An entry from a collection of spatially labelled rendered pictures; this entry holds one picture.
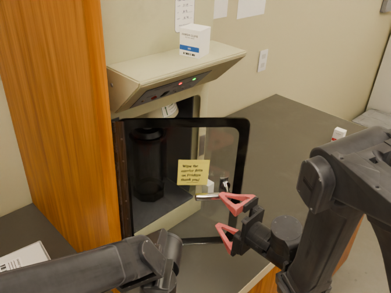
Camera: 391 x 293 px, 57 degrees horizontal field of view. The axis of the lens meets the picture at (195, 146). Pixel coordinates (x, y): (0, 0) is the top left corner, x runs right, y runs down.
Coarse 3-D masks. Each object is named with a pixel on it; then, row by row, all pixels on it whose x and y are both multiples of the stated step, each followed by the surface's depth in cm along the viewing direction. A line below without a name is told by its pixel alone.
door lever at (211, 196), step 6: (222, 186) 91; (228, 186) 91; (210, 192) 87; (216, 192) 87; (228, 192) 87; (198, 198) 86; (204, 198) 86; (210, 198) 86; (216, 198) 87; (228, 198) 87
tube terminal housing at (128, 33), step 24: (120, 0) 69; (144, 0) 73; (168, 0) 77; (120, 24) 71; (144, 24) 75; (168, 24) 80; (120, 48) 73; (144, 48) 78; (168, 48) 83; (168, 96) 89; (192, 96) 95
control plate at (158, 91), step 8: (208, 72) 82; (184, 80) 78; (192, 80) 82; (200, 80) 86; (160, 88) 74; (168, 88) 78; (176, 88) 82; (184, 88) 86; (144, 96) 74; (152, 96) 77; (160, 96) 81; (136, 104) 77
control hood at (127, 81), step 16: (224, 48) 86; (112, 64) 73; (128, 64) 73; (144, 64) 74; (160, 64) 74; (176, 64) 75; (192, 64) 75; (208, 64) 77; (224, 64) 83; (112, 80) 72; (128, 80) 68; (144, 80) 67; (160, 80) 69; (176, 80) 75; (208, 80) 92; (112, 96) 74; (128, 96) 70
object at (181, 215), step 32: (128, 128) 80; (160, 128) 80; (192, 128) 81; (224, 128) 82; (128, 160) 84; (160, 160) 85; (224, 160) 87; (160, 192) 90; (192, 192) 91; (160, 224) 96; (192, 224) 97
